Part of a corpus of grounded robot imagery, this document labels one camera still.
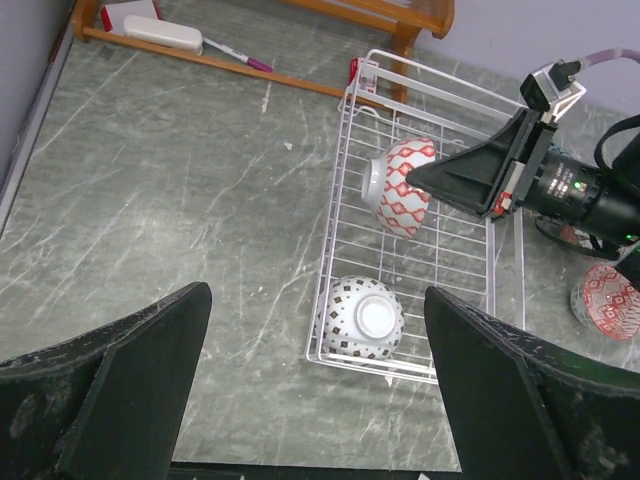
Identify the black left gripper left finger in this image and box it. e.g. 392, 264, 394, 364
1, 282, 212, 479

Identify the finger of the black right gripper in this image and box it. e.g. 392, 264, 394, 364
406, 108, 540, 218

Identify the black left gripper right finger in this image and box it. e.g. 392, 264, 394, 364
424, 287, 639, 479

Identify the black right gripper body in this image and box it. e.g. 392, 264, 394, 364
492, 115, 639, 247

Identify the red diamond pattern bowl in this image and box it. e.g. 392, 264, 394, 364
360, 137, 436, 239

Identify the blue triangle pattern bowl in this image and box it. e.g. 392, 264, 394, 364
569, 264, 639, 341

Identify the white bowl with dot pattern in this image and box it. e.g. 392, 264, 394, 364
318, 275, 405, 360

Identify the wooden shelf rack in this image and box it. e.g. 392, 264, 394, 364
71, 1, 456, 97

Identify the red white small card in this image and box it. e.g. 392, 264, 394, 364
348, 57, 379, 94

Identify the pink marker pen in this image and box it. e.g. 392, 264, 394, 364
203, 37, 273, 73

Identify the white eraser block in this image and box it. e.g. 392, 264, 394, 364
123, 15, 203, 55

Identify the red white box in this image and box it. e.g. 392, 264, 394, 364
99, 0, 164, 36

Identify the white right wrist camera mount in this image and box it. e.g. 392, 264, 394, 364
520, 60, 586, 123

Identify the aluminium rail frame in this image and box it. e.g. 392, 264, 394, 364
167, 461, 465, 480

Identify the white wire dish rack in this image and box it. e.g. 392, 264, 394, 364
305, 49, 525, 383

